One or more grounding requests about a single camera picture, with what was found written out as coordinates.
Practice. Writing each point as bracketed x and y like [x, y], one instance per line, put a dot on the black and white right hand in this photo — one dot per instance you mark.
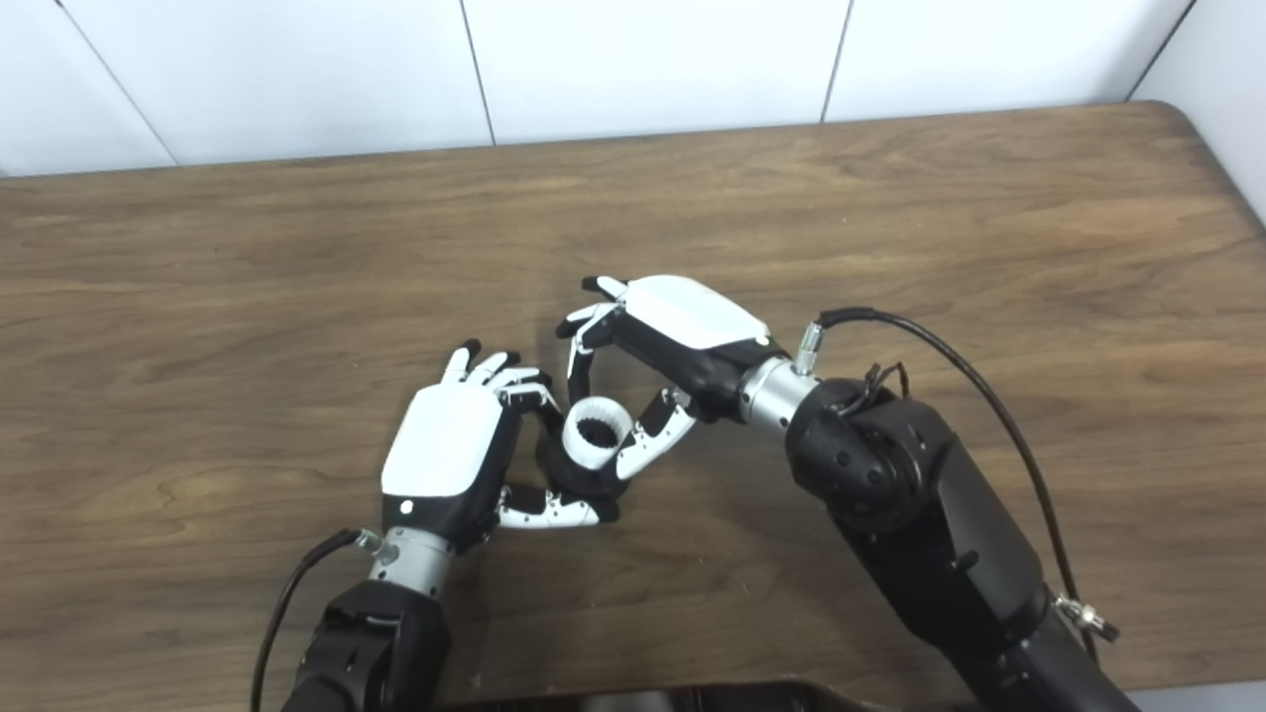
[692, 316]

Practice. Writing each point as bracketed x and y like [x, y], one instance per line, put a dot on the black and white left hand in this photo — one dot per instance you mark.
[445, 445]

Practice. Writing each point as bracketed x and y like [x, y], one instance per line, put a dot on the round black part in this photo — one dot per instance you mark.
[579, 480]

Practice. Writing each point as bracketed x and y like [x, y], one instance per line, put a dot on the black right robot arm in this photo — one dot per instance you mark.
[920, 514]

